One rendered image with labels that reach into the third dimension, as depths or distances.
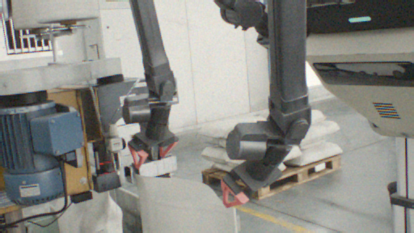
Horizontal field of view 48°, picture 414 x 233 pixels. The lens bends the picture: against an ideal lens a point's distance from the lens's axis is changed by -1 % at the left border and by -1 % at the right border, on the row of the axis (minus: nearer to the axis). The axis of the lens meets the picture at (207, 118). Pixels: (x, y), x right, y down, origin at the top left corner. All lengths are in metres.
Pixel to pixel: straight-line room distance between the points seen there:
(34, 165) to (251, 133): 0.58
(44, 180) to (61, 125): 0.15
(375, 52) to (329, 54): 0.13
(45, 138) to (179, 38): 5.32
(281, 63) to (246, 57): 6.30
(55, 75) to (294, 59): 0.64
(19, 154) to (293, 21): 0.74
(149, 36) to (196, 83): 5.36
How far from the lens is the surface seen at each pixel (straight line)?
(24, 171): 1.22
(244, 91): 7.08
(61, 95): 1.42
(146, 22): 1.18
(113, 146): 1.43
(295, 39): 0.78
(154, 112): 1.25
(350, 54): 1.20
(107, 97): 1.47
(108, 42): 5.23
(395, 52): 1.13
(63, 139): 1.15
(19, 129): 1.20
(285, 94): 0.83
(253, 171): 0.96
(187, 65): 6.45
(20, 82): 1.16
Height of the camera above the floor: 1.45
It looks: 10 degrees down
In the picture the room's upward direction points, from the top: 5 degrees counter-clockwise
